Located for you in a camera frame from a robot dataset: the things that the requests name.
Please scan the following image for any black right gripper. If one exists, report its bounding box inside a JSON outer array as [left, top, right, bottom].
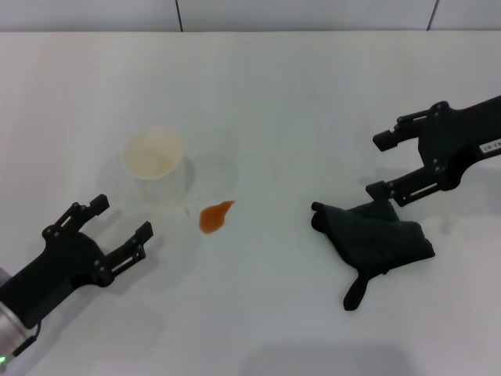
[[366, 93, 501, 208]]

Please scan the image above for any white paper cup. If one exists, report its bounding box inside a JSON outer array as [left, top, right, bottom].
[[122, 125, 189, 207]]

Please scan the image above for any dark blue rag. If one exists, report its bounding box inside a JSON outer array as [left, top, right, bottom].
[[311, 199, 437, 312]]

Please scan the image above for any brown water stain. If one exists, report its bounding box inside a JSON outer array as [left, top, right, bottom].
[[199, 200, 236, 235]]

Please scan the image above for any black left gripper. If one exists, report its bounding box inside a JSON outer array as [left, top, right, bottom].
[[0, 193, 155, 330]]

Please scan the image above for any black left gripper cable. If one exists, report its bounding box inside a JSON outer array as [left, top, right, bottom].
[[13, 320, 43, 358]]

